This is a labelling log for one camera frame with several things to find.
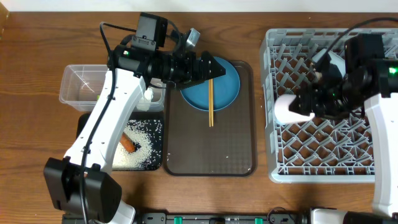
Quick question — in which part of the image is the light blue bowl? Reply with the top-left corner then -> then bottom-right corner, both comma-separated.
312,49 -> 346,78

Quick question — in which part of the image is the white tissue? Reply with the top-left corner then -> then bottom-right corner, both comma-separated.
136,88 -> 154,111

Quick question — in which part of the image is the pink cup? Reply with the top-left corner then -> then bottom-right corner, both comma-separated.
274,95 -> 315,124

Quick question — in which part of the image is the orange carrot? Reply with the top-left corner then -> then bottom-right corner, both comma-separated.
119,133 -> 136,153

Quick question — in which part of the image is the white rice pile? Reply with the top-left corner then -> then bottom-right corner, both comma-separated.
111,119 -> 163,170

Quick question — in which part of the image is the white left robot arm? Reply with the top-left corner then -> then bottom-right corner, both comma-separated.
44,44 -> 226,223

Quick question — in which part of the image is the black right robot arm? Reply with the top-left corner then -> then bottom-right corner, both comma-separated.
274,34 -> 397,223

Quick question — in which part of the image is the grey dishwasher rack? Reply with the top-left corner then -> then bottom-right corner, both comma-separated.
259,28 -> 397,184

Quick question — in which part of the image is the black food waste tray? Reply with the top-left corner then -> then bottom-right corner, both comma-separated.
76,111 -> 165,171

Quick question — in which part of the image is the clear plastic waste bin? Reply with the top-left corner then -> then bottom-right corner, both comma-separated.
59,64 -> 165,112

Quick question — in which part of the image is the dark blue plate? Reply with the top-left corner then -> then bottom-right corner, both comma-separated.
180,57 -> 241,111

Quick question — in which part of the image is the brown serving tray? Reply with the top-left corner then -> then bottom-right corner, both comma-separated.
163,60 -> 257,177

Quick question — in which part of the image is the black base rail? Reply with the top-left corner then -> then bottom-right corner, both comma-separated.
62,208 -> 398,224

